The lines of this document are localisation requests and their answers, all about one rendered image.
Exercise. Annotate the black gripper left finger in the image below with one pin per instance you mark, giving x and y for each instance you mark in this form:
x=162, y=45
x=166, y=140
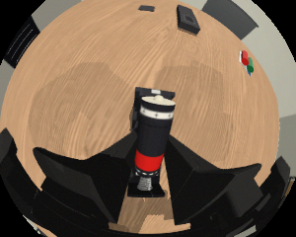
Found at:
x=103, y=178

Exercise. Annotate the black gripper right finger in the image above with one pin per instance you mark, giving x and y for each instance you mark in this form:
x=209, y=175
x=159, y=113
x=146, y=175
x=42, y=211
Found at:
x=195, y=184

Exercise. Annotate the black and red battery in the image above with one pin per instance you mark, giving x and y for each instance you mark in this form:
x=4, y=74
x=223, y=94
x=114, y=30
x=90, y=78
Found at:
x=156, y=117

